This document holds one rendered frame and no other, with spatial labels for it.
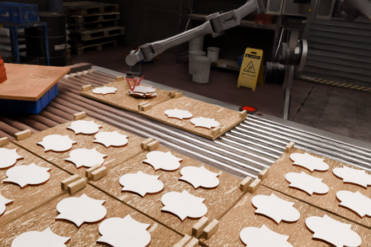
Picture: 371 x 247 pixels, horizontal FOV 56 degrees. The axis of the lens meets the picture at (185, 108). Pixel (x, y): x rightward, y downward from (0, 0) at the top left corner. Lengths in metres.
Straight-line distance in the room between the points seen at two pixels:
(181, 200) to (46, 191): 0.40
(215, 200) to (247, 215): 0.11
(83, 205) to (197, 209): 0.32
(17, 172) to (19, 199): 0.14
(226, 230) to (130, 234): 0.25
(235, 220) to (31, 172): 0.65
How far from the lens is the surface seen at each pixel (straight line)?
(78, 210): 1.04
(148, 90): 1.88
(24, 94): 1.65
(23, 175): 1.22
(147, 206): 1.06
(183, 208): 1.04
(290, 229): 1.06
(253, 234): 0.99
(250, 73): 5.34
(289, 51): 2.33
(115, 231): 0.96
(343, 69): 6.32
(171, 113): 1.67
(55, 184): 1.18
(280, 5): 2.28
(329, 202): 1.22
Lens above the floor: 1.57
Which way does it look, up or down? 21 degrees down
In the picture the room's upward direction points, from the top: 4 degrees clockwise
